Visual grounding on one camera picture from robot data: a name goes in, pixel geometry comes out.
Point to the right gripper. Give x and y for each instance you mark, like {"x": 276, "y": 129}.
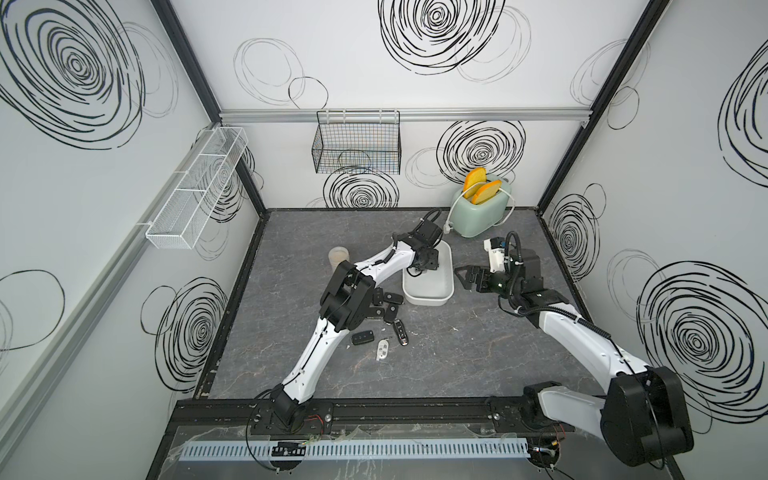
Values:
{"x": 471, "y": 271}

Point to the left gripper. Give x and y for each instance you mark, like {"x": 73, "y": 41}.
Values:
{"x": 433, "y": 260}

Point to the white storage box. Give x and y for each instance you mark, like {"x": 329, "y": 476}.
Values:
{"x": 431, "y": 288}

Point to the black Porsche car key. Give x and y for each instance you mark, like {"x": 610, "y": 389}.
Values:
{"x": 401, "y": 332}

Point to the white car key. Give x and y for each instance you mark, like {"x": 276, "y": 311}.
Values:
{"x": 382, "y": 350}

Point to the black flip key lone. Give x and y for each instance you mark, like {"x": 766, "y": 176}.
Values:
{"x": 362, "y": 337}

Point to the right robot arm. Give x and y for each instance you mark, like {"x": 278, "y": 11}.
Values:
{"x": 641, "y": 416}

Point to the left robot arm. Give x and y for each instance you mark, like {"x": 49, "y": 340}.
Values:
{"x": 344, "y": 305}

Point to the black VW key upper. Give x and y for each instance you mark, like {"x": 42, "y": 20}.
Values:
{"x": 393, "y": 298}

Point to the black VW key right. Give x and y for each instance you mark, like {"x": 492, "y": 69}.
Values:
{"x": 391, "y": 313}

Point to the mint green toaster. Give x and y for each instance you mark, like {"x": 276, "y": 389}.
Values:
{"x": 468, "y": 220}

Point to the front orange toast slice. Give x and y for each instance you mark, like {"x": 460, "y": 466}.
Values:
{"x": 486, "y": 191}

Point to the orange toast slice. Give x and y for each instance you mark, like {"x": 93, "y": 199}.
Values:
{"x": 486, "y": 191}
{"x": 473, "y": 180}

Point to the rear orange toast slice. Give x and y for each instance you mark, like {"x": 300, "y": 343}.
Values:
{"x": 473, "y": 180}

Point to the clear jar of grains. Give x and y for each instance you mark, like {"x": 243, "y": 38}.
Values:
{"x": 336, "y": 256}

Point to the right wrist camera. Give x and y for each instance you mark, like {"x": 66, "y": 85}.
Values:
{"x": 497, "y": 251}

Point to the black wire basket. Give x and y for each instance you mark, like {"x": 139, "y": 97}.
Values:
{"x": 358, "y": 139}

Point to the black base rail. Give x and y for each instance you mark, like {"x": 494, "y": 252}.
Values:
{"x": 333, "y": 416}

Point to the white slotted cable duct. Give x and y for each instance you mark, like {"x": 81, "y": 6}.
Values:
{"x": 364, "y": 449}

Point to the white mesh wall shelf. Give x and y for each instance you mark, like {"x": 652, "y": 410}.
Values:
{"x": 203, "y": 179}

